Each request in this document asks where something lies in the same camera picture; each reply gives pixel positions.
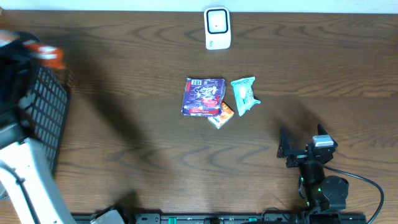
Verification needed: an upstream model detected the mint green white packet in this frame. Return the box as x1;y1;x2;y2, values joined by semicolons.
231;77;261;116

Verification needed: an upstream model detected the small orange box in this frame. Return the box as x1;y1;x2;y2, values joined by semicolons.
208;102;234;129

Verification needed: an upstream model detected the purple snack bag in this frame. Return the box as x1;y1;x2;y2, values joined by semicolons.
181;78;226;117

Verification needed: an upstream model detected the red white snack bar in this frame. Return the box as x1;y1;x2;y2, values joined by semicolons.
1;30;66;70

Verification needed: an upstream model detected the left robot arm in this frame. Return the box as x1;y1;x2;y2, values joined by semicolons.
1;30;128;224

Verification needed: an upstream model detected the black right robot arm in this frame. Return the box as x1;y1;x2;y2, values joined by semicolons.
277;124;349;223

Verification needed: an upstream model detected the white barcode scanner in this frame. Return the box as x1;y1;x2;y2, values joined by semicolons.
203;7;232;50

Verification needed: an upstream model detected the grey plastic mesh basket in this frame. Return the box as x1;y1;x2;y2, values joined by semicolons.
0;30;71;200

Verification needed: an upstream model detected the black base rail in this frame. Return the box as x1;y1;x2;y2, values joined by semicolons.
123;210;367;224

